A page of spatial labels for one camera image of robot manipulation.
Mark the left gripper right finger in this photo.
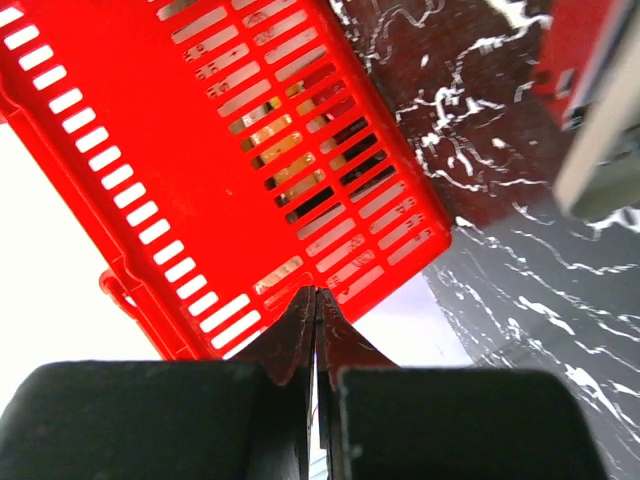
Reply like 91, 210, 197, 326
315, 289, 606, 479

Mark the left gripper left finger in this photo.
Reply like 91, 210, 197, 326
1, 287, 316, 479

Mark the red plastic shopping basket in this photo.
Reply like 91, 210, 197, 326
1, 1, 451, 360

